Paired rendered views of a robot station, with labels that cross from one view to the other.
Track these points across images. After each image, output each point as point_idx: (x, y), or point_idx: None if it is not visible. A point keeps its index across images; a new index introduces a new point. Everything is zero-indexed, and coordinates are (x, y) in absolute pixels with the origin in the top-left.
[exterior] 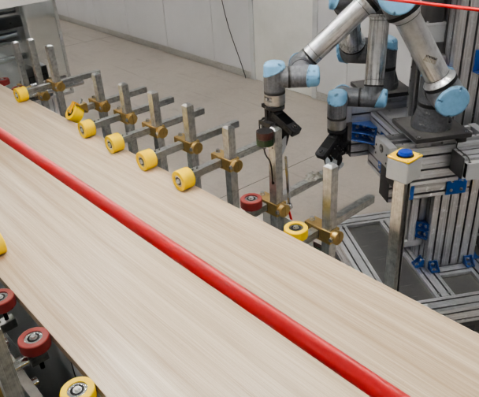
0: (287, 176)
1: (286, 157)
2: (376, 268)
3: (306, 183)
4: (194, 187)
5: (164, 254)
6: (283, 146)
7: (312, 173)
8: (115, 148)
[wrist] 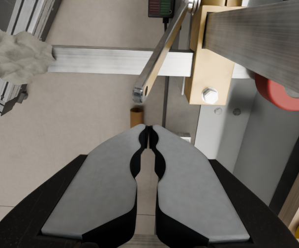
0: (171, 38)
1: (145, 84)
2: (6, 13)
3: (58, 46)
4: (298, 219)
5: None
6: (121, 156)
7: (12, 59)
8: None
